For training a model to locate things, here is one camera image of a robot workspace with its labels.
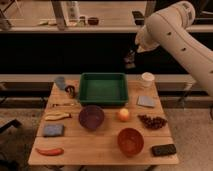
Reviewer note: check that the grey blue cup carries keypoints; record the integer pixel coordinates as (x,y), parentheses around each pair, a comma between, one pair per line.
(60,83)

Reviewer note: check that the orange bowl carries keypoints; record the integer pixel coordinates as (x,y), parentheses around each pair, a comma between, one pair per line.
(130,142)

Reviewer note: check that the small green jar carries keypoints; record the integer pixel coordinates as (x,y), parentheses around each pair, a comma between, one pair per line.
(82,21)

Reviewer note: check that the black rectangular block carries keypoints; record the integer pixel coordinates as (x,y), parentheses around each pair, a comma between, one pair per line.
(163,150)

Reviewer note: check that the black clip object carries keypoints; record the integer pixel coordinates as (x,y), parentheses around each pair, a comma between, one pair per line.
(71,91)

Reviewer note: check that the red chili pepper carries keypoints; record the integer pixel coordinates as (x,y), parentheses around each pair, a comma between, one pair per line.
(50,152)

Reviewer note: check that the grey square sponge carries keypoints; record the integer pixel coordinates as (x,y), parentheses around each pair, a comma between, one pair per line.
(146,101)

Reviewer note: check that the small wooden brush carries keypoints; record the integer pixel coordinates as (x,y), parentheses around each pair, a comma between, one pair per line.
(62,104)

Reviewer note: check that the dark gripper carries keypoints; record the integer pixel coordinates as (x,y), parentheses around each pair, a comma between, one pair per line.
(130,60)

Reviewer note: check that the clear bottle on shelf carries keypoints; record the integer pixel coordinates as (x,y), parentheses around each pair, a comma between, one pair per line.
(73,11)

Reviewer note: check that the purple bowl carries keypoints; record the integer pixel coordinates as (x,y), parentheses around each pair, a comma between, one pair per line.
(91,117)

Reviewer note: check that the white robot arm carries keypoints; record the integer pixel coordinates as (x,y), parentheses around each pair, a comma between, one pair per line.
(167,28)

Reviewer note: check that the wooden table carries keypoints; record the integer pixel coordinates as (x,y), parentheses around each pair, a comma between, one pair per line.
(99,147)

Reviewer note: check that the green plastic tray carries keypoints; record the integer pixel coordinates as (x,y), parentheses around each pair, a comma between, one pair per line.
(104,89)

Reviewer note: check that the bunch of dark grapes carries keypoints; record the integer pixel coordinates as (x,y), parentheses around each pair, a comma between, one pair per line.
(152,123)

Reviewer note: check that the blue sponge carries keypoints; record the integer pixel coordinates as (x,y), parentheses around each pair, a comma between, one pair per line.
(53,130)

